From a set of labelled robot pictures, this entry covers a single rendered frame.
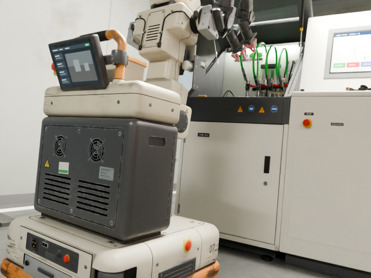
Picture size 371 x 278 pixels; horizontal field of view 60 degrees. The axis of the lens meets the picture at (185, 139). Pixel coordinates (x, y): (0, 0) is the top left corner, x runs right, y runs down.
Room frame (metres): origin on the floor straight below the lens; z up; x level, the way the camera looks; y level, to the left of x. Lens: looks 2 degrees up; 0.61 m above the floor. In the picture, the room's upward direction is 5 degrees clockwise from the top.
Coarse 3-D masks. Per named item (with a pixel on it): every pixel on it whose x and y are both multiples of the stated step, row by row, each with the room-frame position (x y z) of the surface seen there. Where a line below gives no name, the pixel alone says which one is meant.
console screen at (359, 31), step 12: (336, 36) 2.00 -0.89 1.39; (348, 36) 1.96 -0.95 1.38; (360, 36) 1.93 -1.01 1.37; (336, 48) 1.98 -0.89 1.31; (348, 48) 1.94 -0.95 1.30; (360, 48) 1.91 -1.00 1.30; (336, 60) 1.96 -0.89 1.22; (348, 60) 1.92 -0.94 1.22; (360, 60) 1.89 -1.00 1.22; (324, 72) 1.97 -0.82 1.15; (336, 72) 1.94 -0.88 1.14; (348, 72) 1.90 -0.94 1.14; (360, 72) 1.87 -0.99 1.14
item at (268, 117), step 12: (192, 108) 2.12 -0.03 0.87; (204, 108) 2.08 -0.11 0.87; (216, 108) 2.04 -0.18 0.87; (228, 108) 2.00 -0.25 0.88; (192, 120) 2.12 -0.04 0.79; (204, 120) 2.08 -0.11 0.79; (216, 120) 2.03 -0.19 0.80; (228, 120) 2.00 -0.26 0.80; (240, 120) 1.96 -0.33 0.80; (252, 120) 1.92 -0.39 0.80; (264, 120) 1.88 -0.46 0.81; (276, 120) 1.85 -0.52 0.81
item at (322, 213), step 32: (320, 32) 2.06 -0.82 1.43; (320, 64) 2.00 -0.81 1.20; (320, 128) 1.73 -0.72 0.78; (352, 128) 1.66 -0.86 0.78; (288, 160) 1.81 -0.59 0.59; (320, 160) 1.72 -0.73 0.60; (352, 160) 1.65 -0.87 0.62; (288, 192) 1.80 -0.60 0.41; (320, 192) 1.72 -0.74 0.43; (352, 192) 1.64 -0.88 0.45; (288, 224) 1.79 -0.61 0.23; (320, 224) 1.71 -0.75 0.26; (352, 224) 1.64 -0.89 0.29; (288, 256) 1.83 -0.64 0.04; (320, 256) 1.71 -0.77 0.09; (352, 256) 1.64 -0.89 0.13
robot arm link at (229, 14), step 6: (222, 0) 1.46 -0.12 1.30; (228, 0) 1.45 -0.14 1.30; (216, 6) 1.49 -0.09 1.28; (222, 6) 1.50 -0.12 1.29; (228, 6) 1.45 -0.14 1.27; (228, 12) 1.46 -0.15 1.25; (234, 12) 1.48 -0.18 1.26; (228, 18) 1.45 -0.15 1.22; (234, 18) 1.51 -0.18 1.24; (228, 24) 1.48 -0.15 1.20
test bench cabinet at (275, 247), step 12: (180, 156) 2.15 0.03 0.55; (180, 168) 2.15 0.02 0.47; (180, 180) 2.15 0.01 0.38; (276, 228) 1.83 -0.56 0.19; (228, 240) 2.04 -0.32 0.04; (240, 240) 1.93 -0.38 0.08; (252, 240) 1.89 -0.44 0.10; (276, 240) 1.82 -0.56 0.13; (252, 252) 1.96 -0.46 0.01; (264, 252) 1.92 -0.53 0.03; (276, 252) 1.90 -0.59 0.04
